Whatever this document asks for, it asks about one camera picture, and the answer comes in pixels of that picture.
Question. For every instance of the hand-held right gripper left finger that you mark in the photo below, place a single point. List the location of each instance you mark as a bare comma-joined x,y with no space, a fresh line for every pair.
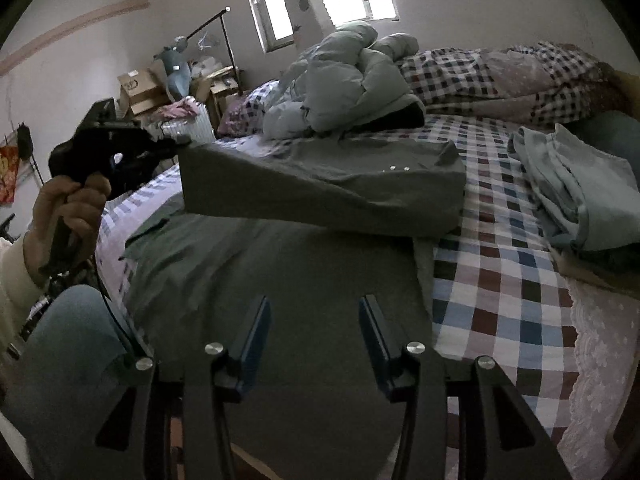
252,345

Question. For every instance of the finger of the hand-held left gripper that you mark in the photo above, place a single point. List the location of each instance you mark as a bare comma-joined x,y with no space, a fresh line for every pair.
167,146

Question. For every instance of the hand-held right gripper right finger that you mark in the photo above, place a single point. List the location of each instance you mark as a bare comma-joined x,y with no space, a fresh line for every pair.
375,345

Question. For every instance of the dark green shirt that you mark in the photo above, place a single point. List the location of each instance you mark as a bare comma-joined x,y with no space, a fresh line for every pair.
310,195

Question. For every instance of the black clothes rack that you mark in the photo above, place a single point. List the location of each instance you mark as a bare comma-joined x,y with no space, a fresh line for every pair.
230,50

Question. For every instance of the person's left hand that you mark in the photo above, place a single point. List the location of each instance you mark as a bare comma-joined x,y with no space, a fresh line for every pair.
80,220

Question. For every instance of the white ribbed suitcase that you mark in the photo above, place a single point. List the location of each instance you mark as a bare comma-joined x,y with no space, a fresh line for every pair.
192,127

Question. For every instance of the pink cloth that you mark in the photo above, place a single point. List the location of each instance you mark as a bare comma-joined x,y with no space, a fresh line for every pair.
177,109

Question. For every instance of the cardboard box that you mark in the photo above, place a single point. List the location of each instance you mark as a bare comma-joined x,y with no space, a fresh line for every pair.
220,90
140,90

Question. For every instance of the floral pillow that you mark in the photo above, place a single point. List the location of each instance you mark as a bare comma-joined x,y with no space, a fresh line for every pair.
240,110

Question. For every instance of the checkered bed sheet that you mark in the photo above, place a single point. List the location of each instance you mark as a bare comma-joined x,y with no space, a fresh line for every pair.
500,300

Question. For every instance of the person's leg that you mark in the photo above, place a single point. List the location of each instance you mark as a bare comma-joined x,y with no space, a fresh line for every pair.
65,360

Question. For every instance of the light green puffy quilt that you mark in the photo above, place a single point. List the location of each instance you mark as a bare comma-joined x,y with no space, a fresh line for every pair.
345,80

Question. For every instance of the light green garment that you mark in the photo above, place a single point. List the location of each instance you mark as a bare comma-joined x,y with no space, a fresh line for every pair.
575,195

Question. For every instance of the checkered folded quilt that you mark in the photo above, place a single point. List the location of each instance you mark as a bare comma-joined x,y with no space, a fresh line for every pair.
500,80

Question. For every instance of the grey cartoon body pillow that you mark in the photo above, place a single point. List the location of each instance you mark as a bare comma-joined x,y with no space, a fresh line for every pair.
610,132

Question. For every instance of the red wall hanging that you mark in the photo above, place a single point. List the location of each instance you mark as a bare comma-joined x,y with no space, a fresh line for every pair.
7,175

